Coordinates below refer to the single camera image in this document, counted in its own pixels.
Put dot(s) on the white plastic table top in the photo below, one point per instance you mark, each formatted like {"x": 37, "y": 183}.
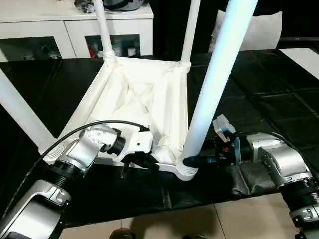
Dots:
{"x": 144, "y": 112}

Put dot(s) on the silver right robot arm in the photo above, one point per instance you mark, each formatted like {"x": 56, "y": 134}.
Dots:
{"x": 286, "y": 161}

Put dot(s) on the black work mat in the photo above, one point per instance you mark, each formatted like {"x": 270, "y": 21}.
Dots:
{"x": 261, "y": 99}

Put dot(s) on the white flat panel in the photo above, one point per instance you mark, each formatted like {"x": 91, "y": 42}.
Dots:
{"x": 301, "y": 58}

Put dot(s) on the grey cushion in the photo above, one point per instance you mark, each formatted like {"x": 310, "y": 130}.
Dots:
{"x": 264, "y": 32}

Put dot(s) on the black cabinet with gold label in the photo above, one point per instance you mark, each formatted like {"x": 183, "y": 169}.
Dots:
{"x": 169, "y": 25}

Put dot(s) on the black bar with red light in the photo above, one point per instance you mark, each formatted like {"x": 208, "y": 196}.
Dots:
{"x": 299, "y": 38}

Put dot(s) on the round grey appliance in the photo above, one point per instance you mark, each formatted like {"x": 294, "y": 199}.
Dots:
{"x": 122, "y": 4}

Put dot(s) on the bag of black parts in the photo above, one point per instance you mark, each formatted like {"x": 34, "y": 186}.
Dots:
{"x": 84, "y": 6}

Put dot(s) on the white sideboard with glass doors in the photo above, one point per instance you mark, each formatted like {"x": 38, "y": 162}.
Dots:
{"x": 37, "y": 27}

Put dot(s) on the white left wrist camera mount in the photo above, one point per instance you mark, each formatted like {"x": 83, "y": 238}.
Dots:
{"x": 139, "y": 143}

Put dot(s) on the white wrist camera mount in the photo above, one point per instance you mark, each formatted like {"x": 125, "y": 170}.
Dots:
{"x": 139, "y": 143}
{"x": 223, "y": 124}

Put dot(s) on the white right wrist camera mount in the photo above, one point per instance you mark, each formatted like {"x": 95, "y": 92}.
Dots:
{"x": 223, "y": 124}

